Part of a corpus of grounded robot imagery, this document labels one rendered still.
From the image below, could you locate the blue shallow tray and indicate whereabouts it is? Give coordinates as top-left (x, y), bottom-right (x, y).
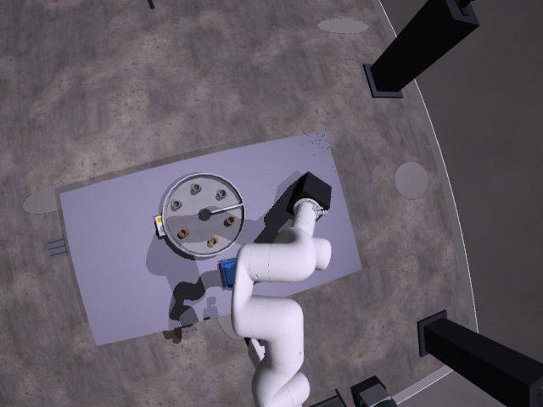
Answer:
top-left (221, 259), bottom-right (236, 289)

